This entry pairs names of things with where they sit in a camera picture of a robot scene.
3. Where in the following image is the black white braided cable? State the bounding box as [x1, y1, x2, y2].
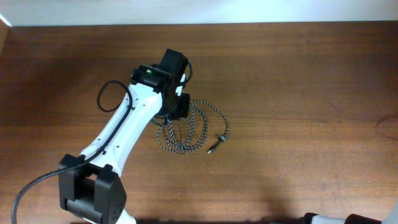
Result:
[150, 99, 230, 156]

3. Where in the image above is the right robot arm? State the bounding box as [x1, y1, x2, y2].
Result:
[299, 202, 397, 224]

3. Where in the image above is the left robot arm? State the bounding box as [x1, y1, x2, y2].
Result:
[58, 49, 190, 223]

